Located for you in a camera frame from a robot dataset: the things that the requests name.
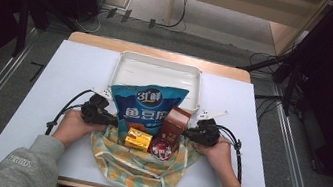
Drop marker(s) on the black metal stand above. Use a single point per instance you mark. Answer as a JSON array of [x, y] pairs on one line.
[[22, 26]]

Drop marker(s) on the blue snack pouch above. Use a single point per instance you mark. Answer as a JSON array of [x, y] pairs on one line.
[[141, 110]]

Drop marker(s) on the wooden table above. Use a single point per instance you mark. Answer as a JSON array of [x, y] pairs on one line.
[[101, 41]]

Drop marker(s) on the black tripod stand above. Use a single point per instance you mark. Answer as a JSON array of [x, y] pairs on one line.
[[292, 76]]

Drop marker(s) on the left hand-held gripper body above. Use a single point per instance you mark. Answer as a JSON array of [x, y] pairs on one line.
[[94, 112]]

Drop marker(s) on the red round can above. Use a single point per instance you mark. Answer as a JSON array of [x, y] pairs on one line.
[[161, 149]]

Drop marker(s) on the white table cover sheet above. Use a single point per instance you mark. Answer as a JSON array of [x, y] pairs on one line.
[[53, 89]]

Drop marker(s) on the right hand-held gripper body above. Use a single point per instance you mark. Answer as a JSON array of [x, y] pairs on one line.
[[207, 132]]

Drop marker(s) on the yellow drink carton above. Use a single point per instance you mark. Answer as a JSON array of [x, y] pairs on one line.
[[138, 139]]

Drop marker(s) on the white plastic tray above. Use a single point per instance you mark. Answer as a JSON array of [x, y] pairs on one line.
[[157, 72]]

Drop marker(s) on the floral fabric tote bag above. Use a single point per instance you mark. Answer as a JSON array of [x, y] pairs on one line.
[[135, 169]]

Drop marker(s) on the person's left hand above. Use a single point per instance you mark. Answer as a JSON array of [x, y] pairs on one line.
[[73, 127]]

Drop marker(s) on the light wooden shelf unit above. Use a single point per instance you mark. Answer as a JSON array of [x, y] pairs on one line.
[[246, 1]]

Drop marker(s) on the person's right hand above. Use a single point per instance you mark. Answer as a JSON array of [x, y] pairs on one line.
[[219, 154]]

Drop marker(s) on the brown drink carton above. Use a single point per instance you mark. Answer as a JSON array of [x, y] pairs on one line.
[[174, 125]]

